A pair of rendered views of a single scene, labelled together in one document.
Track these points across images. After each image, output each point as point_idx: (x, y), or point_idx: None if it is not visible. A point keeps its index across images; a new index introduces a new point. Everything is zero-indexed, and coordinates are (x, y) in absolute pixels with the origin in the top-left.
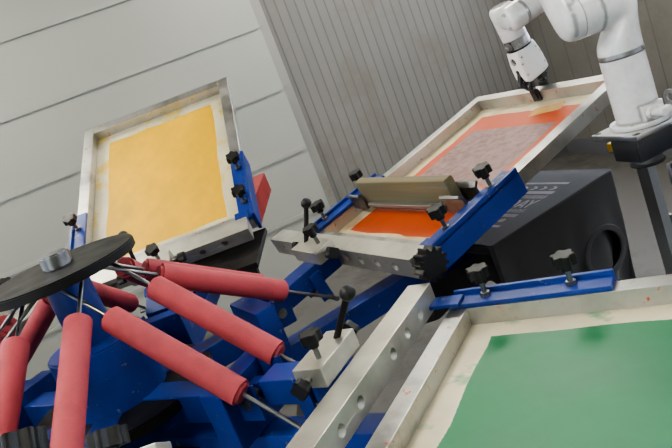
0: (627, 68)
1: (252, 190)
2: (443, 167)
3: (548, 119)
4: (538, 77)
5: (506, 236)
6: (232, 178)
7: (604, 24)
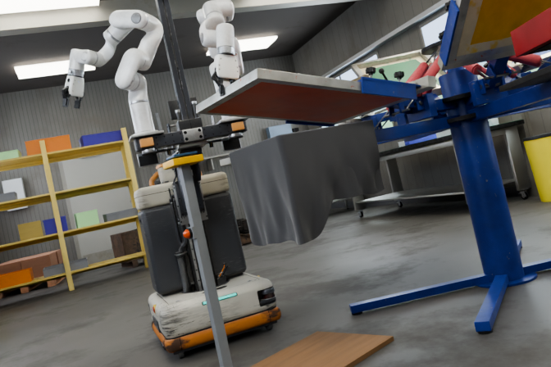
0: None
1: (447, 37)
2: (315, 99)
3: (243, 107)
4: (222, 82)
5: None
6: (469, 15)
7: None
